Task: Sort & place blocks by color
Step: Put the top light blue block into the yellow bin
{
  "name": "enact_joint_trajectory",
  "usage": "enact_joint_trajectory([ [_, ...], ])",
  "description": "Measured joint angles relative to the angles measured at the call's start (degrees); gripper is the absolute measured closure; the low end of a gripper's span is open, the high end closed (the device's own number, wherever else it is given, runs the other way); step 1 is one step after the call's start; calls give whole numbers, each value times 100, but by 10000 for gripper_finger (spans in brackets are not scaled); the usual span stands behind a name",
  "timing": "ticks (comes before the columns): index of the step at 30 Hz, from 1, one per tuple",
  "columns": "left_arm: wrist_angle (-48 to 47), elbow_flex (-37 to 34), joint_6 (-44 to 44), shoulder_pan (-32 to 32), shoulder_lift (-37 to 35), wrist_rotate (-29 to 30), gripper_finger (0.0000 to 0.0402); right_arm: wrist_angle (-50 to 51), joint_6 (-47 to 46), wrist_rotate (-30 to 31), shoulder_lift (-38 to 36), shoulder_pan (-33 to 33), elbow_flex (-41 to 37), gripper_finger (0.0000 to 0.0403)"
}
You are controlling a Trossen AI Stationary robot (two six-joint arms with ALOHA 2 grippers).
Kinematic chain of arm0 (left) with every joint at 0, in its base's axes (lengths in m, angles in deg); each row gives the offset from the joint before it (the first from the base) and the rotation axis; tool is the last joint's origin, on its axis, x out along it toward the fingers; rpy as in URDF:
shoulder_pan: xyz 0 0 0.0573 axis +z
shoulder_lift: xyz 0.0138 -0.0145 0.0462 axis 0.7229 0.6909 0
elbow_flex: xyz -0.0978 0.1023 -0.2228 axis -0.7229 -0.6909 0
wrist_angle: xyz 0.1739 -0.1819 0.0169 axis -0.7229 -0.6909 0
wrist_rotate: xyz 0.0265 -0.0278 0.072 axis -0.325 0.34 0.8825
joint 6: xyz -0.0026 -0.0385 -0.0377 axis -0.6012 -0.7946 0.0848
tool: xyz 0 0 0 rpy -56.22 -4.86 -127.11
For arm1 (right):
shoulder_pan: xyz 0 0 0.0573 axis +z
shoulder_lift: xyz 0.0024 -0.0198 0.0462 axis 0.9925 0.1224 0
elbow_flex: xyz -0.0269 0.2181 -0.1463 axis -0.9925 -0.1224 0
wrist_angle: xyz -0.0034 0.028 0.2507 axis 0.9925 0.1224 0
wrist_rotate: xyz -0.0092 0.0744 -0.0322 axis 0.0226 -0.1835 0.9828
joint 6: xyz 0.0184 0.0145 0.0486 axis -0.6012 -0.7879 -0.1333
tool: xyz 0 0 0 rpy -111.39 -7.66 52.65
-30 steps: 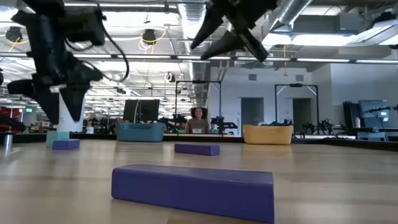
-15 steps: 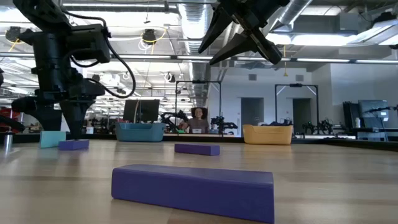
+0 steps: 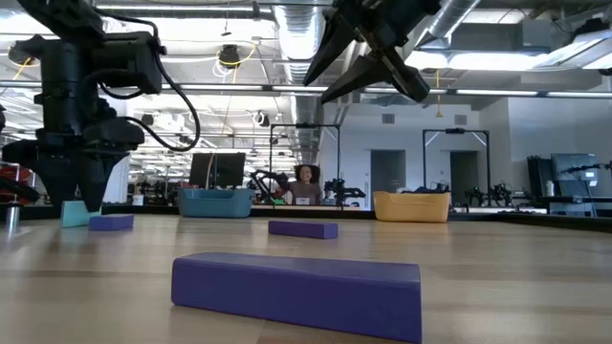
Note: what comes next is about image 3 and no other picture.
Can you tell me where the black background monitor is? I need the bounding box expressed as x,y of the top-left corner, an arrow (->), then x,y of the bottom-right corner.
189,152 -> 247,189

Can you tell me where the black metal table frame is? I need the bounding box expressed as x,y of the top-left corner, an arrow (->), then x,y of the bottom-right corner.
0,203 -> 612,234

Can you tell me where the dark blue rectangular block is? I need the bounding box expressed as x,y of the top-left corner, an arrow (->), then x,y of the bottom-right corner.
170,251 -> 424,344
88,213 -> 135,232
268,219 -> 339,240

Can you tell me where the light blue triangle block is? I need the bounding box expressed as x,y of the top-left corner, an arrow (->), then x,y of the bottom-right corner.
59,200 -> 102,228

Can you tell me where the slanted silver ventilation duct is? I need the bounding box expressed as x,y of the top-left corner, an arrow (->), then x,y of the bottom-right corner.
415,0 -> 482,49

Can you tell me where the blue plastic bin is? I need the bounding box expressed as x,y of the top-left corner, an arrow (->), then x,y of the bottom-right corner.
176,187 -> 254,219

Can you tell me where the grey desk monitor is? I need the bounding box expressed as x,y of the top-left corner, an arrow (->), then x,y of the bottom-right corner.
550,152 -> 599,183

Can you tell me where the black camera cable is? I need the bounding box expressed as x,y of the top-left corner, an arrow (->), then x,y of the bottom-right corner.
95,9 -> 202,154

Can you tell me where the long ceiling light strip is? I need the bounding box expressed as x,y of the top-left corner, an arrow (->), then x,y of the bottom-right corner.
0,80 -> 612,99

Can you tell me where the yellow plastic bin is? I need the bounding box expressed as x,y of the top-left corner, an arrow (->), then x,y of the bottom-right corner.
372,190 -> 451,224

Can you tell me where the black gantry frame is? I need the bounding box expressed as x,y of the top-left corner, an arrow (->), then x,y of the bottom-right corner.
422,127 -> 492,202
269,122 -> 341,207

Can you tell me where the red cabinet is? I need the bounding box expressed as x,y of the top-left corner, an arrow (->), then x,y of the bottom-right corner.
0,164 -> 39,204

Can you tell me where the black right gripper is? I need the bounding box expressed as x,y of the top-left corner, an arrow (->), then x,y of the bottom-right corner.
303,0 -> 441,104

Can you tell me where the grey door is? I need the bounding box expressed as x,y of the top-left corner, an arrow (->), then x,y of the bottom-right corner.
370,149 -> 406,210
449,150 -> 479,202

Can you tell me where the person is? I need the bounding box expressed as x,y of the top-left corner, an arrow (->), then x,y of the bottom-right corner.
286,163 -> 324,206

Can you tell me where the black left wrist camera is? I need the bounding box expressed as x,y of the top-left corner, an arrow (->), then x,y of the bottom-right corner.
93,31 -> 164,96

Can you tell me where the yellow hanging cord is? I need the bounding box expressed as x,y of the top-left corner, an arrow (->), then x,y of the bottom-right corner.
433,70 -> 444,119

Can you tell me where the black ceiling cable reel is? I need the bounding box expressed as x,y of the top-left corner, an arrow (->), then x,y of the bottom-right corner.
8,33 -> 44,66
218,44 -> 243,69

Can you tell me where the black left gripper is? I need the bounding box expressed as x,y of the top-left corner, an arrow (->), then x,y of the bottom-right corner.
2,40 -> 144,216

